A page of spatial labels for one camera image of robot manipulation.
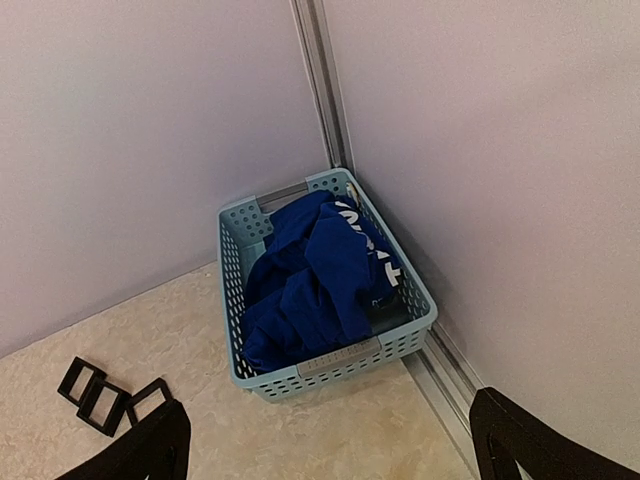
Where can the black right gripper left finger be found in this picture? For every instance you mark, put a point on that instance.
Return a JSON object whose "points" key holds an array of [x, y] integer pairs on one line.
{"points": [[156, 448]]}

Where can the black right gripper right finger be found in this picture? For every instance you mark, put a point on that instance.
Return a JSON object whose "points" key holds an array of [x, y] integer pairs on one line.
{"points": [[508, 439]]}

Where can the blue printed t-shirt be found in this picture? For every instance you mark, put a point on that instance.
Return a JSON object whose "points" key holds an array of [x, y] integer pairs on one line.
{"points": [[324, 269]]}

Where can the light blue plastic basket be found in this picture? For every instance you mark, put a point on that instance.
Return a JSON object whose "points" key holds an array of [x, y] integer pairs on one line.
{"points": [[399, 328]]}

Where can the aluminium corner post right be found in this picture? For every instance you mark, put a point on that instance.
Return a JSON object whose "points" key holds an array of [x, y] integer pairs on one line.
{"points": [[314, 36]]}

